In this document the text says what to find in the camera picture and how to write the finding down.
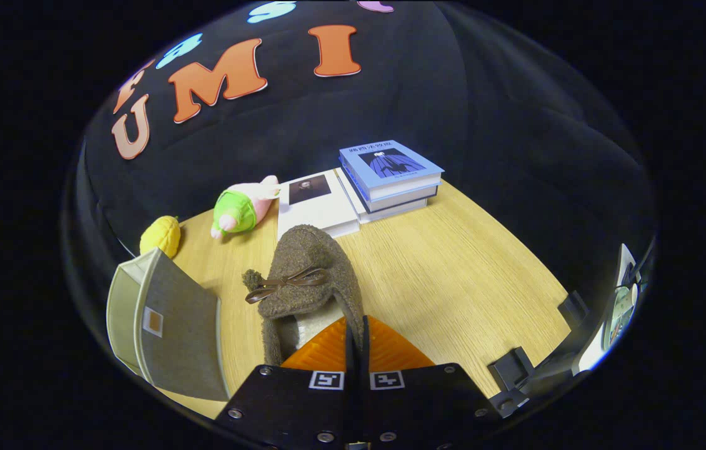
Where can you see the yellow plush toy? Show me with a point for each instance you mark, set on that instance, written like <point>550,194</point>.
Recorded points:
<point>161,236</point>

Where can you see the white book with portrait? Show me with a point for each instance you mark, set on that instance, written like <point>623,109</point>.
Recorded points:
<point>315,209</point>

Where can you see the brown furry shoe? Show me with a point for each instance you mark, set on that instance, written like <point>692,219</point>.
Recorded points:
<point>309,256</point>

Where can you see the black backdrop cloth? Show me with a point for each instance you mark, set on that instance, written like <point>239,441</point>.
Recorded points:
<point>484,125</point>

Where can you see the blue cover book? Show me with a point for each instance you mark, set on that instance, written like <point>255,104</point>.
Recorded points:
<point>390,165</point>

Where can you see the black table clamp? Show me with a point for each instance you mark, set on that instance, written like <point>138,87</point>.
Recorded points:
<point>573,309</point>
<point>512,381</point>

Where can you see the green and pink plush toy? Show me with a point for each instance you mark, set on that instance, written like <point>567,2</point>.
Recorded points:
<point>237,209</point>

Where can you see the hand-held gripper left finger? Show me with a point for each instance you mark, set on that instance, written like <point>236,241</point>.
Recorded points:
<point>290,406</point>

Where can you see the beige fabric storage box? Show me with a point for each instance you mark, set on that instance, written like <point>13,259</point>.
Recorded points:
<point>184,337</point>

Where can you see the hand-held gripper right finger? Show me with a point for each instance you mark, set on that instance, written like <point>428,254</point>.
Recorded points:
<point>428,406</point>

